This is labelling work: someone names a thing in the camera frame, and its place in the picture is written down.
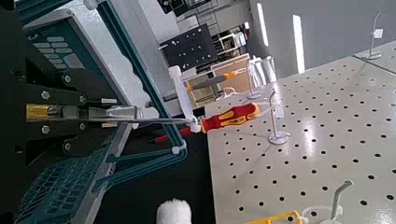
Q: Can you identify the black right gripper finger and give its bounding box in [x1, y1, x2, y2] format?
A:
[26, 68, 126, 105]
[26, 120, 119, 159]

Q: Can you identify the blue grey plastic crate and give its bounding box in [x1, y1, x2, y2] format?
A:
[13, 0, 133, 224]

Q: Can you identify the black perforated board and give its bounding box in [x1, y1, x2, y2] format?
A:
[158, 22, 219, 74]

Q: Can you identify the yellow paint roller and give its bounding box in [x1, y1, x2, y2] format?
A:
[155, 199, 303, 224]

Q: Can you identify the orange grey paintbrush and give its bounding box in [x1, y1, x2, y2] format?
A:
[185, 70, 239, 93]

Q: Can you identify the black monitor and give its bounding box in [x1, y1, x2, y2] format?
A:
[157, 0, 213, 18]

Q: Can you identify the red yellow screwdriver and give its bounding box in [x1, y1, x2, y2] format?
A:
[152, 102, 262, 144]

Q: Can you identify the beige wooden cabinet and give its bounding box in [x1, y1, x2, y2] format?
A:
[183, 52, 253, 106]

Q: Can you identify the white metal pegboard hook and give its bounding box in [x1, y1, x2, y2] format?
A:
[320, 179, 355, 224]
[246, 57, 264, 101]
[267, 90, 292, 146]
[363, 10, 383, 61]

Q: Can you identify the clear plastic container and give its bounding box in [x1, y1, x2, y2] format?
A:
[248, 55, 278, 85]

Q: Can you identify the long ceiling light strip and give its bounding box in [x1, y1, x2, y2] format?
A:
[291, 13, 306, 75]
[255, 2, 270, 48]

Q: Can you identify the white pegboard panel with tools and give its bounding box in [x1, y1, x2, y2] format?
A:
[204, 55, 396, 224]

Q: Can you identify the blue crate carry handle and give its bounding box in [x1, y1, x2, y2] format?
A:
[83, 0, 190, 192]

